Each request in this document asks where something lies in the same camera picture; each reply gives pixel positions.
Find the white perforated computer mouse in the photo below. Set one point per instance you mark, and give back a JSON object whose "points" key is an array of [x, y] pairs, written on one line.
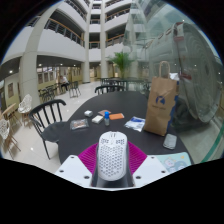
{"points": [[112, 156]]}

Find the small blue-capped bottle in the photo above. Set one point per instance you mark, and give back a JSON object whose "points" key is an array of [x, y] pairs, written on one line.
{"points": [[106, 119]]}

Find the white lattice chair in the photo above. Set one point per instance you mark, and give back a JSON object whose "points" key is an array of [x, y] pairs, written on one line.
{"points": [[25, 105], [4, 128]]}

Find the light wooden table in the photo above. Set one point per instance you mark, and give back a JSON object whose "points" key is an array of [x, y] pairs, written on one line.
{"points": [[9, 110]]}

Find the black spindle-back chair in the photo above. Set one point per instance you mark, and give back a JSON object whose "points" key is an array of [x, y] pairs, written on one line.
{"points": [[106, 87], [51, 131]]}

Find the grey smartphone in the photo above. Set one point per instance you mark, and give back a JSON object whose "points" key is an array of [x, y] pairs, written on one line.
{"points": [[170, 141]]}

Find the person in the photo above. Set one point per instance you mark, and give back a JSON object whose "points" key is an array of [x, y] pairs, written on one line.
{"points": [[64, 82]]}

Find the brown paper carrier bag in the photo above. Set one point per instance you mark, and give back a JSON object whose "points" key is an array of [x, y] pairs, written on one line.
{"points": [[160, 106]]}

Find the clear plastic packet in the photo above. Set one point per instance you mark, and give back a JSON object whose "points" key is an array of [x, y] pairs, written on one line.
{"points": [[79, 124]]}

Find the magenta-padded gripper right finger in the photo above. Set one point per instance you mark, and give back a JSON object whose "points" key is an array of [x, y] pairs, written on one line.
{"points": [[150, 170]]}

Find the group of black chairs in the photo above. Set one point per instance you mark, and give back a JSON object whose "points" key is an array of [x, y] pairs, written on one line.
{"points": [[48, 93]]}

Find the small white box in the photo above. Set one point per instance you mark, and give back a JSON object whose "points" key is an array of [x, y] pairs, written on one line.
{"points": [[88, 113]]}

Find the brown card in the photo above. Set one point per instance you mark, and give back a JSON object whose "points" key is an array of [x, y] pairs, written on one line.
{"points": [[102, 112]]}

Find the white oblong box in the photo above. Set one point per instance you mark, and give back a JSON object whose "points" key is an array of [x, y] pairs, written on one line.
{"points": [[97, 119]]}

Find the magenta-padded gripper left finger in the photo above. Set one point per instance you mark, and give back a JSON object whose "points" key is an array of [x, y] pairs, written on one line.
{"points": [[73, 170]]}

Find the pale green cartoon mouse pad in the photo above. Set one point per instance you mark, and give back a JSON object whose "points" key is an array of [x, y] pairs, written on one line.
{"points": [[175, 162]]}

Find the white and blue plastic packet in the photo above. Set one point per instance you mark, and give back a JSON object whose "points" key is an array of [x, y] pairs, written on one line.
{"points": [[135, 123]]}

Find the orange card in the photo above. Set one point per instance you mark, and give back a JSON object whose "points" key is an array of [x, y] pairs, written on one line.
{"points": [[116, 116]]}

